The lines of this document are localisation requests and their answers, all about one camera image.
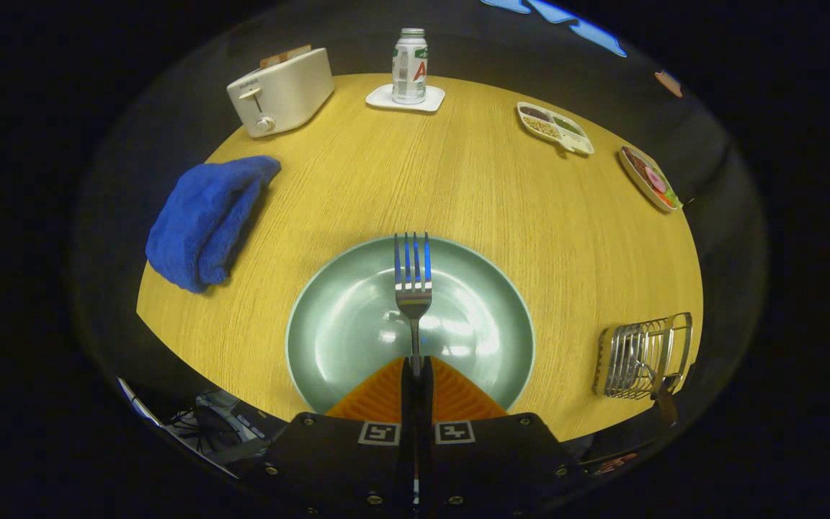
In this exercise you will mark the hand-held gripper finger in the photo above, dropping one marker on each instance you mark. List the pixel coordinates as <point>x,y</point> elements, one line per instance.
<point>406,404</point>
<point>424,404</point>

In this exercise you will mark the white labelled bottle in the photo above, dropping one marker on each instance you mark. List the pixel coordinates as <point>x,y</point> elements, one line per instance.
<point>409,68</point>

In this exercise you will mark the brown toast slice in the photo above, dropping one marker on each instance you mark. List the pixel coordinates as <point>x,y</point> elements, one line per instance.
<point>285,58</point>

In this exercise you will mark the blue towel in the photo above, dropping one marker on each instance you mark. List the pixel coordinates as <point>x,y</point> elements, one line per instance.
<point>202,216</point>

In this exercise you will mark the white plate of food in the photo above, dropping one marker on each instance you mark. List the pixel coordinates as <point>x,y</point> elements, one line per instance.
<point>649,176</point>

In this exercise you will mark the white toaster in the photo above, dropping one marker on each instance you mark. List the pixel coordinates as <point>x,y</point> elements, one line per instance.
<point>285,94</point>

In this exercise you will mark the pale green plate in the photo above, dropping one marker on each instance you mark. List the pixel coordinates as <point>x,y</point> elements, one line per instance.
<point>343,324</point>

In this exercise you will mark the white divided dish with beans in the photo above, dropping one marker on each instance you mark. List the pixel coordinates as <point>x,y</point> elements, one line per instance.
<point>555,130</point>

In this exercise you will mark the white square coaster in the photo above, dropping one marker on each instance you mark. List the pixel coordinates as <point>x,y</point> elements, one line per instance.
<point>379,97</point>

